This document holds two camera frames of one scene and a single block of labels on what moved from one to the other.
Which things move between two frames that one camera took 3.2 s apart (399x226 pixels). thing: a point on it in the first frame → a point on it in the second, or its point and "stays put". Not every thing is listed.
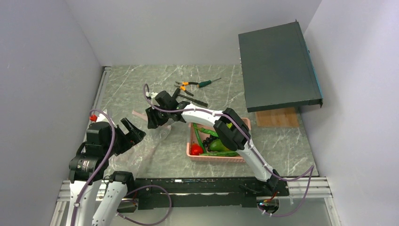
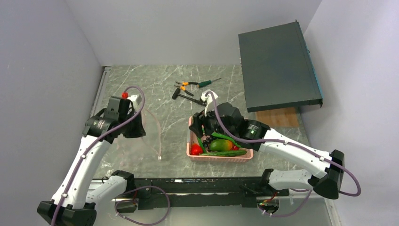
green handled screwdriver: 203,84 stays put
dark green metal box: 278,70 stays put
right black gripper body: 157,118 → 209,121
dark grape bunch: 206,142 stays put
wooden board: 287,117 stays put
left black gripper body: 123,142 → 132,128
